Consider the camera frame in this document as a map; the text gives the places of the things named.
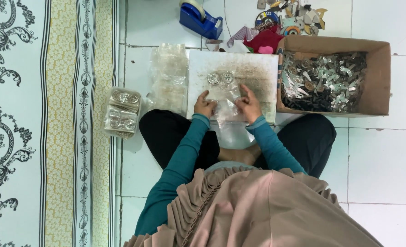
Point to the person's right hand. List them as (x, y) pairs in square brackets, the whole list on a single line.
[(252, 108)]

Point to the person's left hand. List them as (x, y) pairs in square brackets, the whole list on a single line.
[(203, 106)]

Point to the person's right fingers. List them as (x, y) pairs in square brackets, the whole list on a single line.
[(247, 92)]

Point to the person's left fingers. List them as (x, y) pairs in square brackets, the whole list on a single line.
[(204, 96)]

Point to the clear plastic bag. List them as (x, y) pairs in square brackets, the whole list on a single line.
[(225, 92)]

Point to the round silver metal part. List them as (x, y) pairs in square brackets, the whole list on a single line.
[(227, 77), (213, 78)]

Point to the stained white work board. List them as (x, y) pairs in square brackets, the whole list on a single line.
[(258, 75)]

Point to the pile of empty clear bags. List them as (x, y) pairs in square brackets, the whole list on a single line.
[(168, 75)]

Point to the clear plastic sheet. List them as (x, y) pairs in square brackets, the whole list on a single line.
[(234, 135)]

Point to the white paper sheet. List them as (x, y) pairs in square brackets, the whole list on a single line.
[(237, 47)]

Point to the pink sponge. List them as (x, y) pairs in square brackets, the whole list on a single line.
[(265, 50)]

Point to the person's black trouser legs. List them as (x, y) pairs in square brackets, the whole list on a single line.
[(168, 133)]

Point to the red cloth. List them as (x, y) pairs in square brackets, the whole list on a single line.
[(263, 39)]

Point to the pink patterned cloth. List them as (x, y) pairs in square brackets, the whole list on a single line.
[(243, 34)]

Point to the person's bare foot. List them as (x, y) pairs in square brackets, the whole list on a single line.
[(239, 155)]

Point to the blue tape dispenser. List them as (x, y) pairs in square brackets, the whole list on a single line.
[(201, 24)]

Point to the round grinding disc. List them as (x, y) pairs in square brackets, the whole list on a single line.
[(267, 17)]

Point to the heap of small metal parts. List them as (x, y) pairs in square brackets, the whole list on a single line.
[(326, 82)]

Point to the stack of filled part packets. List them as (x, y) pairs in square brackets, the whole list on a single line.
[(123, 111)]

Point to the clear tape roll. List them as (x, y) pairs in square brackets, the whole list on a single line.
[(193, 7)]

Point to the heap of mixed scrap pieces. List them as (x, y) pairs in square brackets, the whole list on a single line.
[(302, 15)]

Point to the person's beige headscarf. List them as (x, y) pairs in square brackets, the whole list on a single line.
[(264, 212)]

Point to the brown cardboard box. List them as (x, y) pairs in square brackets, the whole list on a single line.
[(378, 79)]

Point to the patterned floor mat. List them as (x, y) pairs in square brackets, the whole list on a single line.
[(52, 123)]

